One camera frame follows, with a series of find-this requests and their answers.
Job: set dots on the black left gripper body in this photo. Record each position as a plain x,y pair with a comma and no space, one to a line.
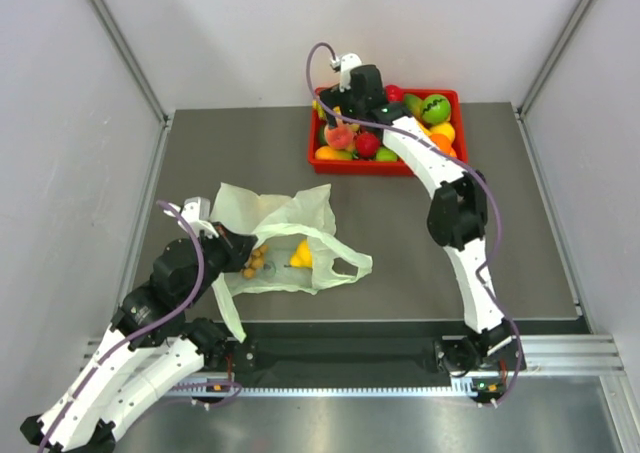
222,255

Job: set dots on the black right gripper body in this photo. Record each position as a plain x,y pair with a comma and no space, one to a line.
333,98

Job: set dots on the green striped melon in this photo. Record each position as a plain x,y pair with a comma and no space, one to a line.
435,109

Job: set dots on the brown longan cluster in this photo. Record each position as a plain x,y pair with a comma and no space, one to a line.
256,262

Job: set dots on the pale green plastic bag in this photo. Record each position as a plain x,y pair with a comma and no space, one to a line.
282,222

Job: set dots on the yellow pear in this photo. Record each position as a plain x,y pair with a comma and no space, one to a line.
302,257

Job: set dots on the yellow banana bunch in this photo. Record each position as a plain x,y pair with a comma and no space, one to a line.
319,111

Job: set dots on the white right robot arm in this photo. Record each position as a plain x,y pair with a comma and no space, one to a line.
457,217

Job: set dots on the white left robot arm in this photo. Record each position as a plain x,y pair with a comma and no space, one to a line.
148,347

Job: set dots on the dark red fruit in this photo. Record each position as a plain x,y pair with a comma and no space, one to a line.
367,145

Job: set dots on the green fruit front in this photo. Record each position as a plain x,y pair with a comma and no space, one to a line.
384,154

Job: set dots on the red plastic fruit tray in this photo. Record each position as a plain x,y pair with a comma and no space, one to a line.
399,168

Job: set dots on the orange fruit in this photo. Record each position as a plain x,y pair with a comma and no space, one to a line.
443,143

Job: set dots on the red apple on top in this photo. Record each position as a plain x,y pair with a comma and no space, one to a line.
394,93

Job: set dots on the pink peach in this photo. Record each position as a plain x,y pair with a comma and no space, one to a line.
339,138

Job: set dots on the dark green avocado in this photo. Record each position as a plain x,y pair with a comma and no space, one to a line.
321,135

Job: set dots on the yellow mango front left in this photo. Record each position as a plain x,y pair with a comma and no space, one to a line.
327,153

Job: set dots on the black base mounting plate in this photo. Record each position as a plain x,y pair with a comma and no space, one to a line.
357,354

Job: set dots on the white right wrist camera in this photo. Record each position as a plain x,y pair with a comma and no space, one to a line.
343,65

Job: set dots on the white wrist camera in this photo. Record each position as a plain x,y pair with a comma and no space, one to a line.
193,217
343,65

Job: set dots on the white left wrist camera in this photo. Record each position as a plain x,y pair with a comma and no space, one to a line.
193,217

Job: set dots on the slotted cable duct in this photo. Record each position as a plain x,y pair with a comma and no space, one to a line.
207,387

